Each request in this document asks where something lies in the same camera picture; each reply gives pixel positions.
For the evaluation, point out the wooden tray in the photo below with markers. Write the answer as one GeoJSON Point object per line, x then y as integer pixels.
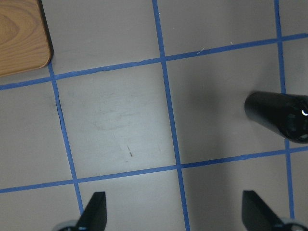
{"type": "Point", "coordinates": [25, 42]}

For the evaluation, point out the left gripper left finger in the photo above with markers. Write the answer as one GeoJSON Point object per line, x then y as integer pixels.
{"type": "Point", "coordinates": [94, 216]}

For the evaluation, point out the dark wine bottle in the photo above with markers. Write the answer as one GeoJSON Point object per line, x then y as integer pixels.
{"type": "Point", "coordinates": [284, 114]}

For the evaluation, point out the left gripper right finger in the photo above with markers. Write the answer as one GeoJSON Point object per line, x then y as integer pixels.
{"type": "Point", "coordinates": [257, 215]}

